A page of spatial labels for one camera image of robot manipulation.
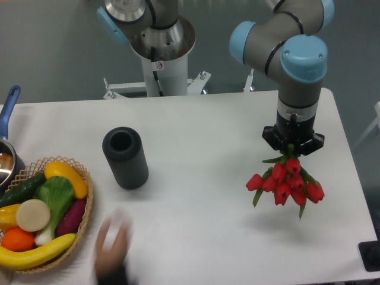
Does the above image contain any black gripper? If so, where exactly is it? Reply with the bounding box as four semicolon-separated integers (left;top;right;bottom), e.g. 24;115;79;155
262;112;325;156

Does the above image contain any red tulip bouquet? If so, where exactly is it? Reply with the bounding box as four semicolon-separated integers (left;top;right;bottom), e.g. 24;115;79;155
246;144;325;218

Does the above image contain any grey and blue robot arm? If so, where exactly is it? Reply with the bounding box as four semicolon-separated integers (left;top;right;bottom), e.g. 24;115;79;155
97;1;334;157

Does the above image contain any blurred human hand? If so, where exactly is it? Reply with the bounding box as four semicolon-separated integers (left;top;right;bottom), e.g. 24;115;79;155
94;208;131;284

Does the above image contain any black device at table edge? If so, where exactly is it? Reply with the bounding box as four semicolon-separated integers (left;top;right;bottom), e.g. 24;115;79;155
358;240;379;272

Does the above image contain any dark grey ribbed vase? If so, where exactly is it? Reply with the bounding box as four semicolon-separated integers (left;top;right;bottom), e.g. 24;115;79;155
102;126;149;190

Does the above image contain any purple sweet potato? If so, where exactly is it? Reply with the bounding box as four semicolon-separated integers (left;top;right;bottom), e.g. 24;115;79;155
56;199;86;237

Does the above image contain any green bok choy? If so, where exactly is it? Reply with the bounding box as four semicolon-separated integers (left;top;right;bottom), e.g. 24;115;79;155
34;176;74;246

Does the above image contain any woven wicker basket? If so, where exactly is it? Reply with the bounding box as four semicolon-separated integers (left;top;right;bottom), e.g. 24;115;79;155
1;156;93;273

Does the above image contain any beige round disc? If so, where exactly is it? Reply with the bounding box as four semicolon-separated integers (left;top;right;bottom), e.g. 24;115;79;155
15;199;50;232

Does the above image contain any green cucumber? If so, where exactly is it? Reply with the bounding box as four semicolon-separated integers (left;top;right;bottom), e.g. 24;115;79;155
1;173;46;207

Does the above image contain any orange fruit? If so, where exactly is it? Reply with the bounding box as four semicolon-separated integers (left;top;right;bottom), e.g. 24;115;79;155
1;227;34;252

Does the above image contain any yellow pepper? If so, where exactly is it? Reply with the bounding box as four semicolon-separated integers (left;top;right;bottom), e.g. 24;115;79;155
0;204;21;232

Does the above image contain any yellow banana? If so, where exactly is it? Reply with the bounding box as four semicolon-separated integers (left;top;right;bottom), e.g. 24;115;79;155
1;233;76;271

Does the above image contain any white frame at right edge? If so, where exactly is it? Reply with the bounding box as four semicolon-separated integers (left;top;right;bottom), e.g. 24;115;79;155
352;102;379;153

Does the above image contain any black cable on pedestal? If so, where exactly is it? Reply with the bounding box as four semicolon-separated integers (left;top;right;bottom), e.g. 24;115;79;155
150;46;164;97

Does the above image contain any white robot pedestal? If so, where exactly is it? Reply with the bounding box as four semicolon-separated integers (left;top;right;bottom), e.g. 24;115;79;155
99;13;211;99

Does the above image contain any blue handled saucepan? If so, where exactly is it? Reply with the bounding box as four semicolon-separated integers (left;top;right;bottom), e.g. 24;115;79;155
1;85;25;195

